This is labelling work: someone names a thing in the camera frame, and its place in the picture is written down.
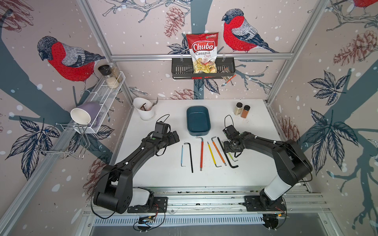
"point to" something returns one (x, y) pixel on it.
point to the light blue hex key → (182, 157)
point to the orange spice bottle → (245, 111)
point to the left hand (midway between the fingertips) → (175, 135)
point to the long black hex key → (234, 166)
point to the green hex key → (230, 154)
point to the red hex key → (202, 152)
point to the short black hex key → (190, 156)
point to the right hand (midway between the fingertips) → (229, 146)
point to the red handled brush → (228, 78)
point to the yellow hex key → (212, 156)
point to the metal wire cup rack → (67, 139)
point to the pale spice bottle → (238, 109)
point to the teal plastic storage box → (198, 120)
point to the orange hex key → (217, 150)
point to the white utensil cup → (143, 107)
